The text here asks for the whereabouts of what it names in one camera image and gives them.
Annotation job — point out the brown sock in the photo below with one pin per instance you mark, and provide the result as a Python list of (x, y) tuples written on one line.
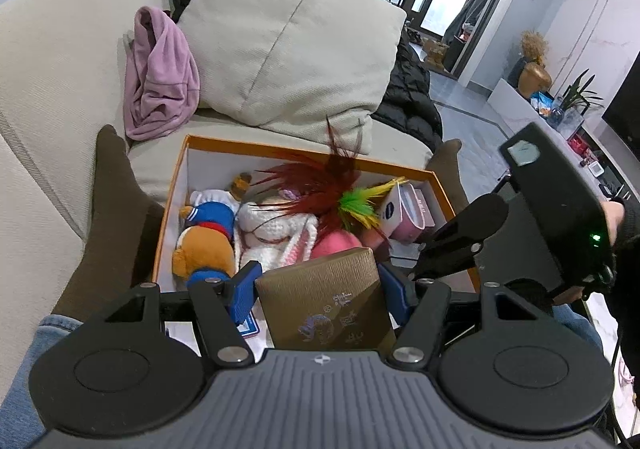
[(105, 209), (450, 169)]

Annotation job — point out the white cabinet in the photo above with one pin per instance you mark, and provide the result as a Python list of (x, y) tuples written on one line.
[(510, 104)]

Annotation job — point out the brown boots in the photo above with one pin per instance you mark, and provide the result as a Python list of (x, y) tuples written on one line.
[(435, 51)]

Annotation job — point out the pink cloth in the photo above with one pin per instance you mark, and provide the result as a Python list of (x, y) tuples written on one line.
[(160, 79)]

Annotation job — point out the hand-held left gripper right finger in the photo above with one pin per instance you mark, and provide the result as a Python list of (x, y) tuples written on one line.
[(395, 295)]

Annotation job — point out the white crochet bunny toy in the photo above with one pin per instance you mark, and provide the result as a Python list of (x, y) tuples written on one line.
[(265, 229)]

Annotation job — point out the orange cardboard box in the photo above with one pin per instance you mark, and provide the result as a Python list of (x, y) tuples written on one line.
[(215, 166)]

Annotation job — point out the person's right forearm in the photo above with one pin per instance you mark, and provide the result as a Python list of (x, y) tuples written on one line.
[(630, 254)]

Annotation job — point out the beige cushion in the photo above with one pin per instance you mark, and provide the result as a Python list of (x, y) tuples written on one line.
[(290, 44)]

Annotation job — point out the orange and blue plush toy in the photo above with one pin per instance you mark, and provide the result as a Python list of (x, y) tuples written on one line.
[(205, 249)]

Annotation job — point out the gold gift box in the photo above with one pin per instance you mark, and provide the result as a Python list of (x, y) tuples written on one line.
[(325, 299)]

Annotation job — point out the person's leg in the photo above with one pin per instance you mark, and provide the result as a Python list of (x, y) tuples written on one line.
[(30, 369), (575, 324)]

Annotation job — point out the person's right hand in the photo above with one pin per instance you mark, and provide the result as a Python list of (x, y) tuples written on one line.
[(614, 216)]

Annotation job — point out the person's right leg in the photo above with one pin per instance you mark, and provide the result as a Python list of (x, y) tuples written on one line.
[(575, 324)]

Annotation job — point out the green potted plant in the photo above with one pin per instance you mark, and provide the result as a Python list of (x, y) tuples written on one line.
[(580, 96)]

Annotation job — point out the gold vase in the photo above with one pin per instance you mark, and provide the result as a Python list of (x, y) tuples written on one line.
[(535, 79)]

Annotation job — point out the pink case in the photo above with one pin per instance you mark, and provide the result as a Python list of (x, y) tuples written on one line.
[(414, 225)]

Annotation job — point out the beige sofa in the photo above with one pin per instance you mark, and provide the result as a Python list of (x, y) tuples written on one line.
[(50, 79)]

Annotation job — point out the dried flower bunch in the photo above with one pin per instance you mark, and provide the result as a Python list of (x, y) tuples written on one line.
[(534, 44)]

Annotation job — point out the white cream tube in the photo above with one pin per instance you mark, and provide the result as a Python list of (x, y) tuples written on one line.
[(390, 209)]

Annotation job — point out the black television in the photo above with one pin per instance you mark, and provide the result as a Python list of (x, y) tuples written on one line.
[(627, 104)]

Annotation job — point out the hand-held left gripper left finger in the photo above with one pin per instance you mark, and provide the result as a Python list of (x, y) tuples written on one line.
[(245, 290)]

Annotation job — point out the red yellow feather toy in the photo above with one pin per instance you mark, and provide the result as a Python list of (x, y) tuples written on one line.
[(320, 184)]

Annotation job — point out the person's left leg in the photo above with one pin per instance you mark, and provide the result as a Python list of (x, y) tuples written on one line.
[(30, 369)]

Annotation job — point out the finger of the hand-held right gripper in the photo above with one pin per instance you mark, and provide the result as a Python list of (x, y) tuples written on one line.
[(440, 254)]

